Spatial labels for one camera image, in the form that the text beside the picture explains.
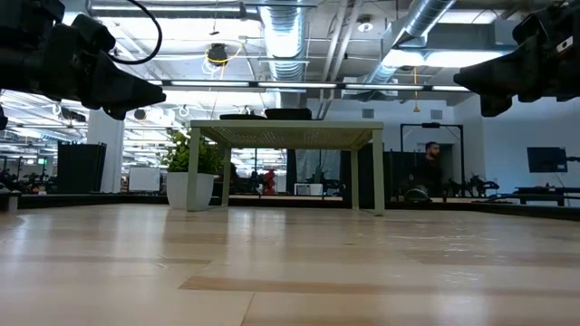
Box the black low table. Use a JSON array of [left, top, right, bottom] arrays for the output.
[[514, 185, 580, 207]]

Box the silver ceiling duct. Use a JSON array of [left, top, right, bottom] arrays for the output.
[[258, 0, 310, 110], [362, 0, 457, 90]]

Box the black cabinet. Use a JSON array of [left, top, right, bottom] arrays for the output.
[[56, 141, 109, 195]]

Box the person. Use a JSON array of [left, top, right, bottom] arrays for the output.
[[410, 140, 444, 197]]

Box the black rectangular frame stand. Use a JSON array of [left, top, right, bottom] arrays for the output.
[[400, 121, 465, 200]]

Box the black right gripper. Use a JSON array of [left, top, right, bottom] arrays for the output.
[[452, 0, 580, 118]]

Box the black ceiling device yellow cable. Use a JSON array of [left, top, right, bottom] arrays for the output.
[[207, 43, 230, 68]]

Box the black square mini plate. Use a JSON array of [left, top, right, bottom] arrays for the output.
[[265, 107, 314, 121]]

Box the yellow hanging pendant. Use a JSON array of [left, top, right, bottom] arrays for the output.
[[411, 66, 421, 113]]

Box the green perforated mini table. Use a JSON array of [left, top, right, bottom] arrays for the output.
[[188, 119, 386, 217]]

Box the long ceiling light strip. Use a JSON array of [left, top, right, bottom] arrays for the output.
[[135, 79, 472, 94]]

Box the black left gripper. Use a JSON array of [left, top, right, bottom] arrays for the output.
[[0, 0, 167, 121]]

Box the green plant in white pot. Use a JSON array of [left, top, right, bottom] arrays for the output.
[[158, 129, 227, 210]]

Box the white round column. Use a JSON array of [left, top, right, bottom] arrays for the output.
[[86, 108, 125, 194]]

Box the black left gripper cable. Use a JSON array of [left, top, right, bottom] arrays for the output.
[[108, 0, 163, 65]]

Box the grey domed object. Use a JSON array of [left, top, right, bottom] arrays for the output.
[[402, 187, 431, 204]]

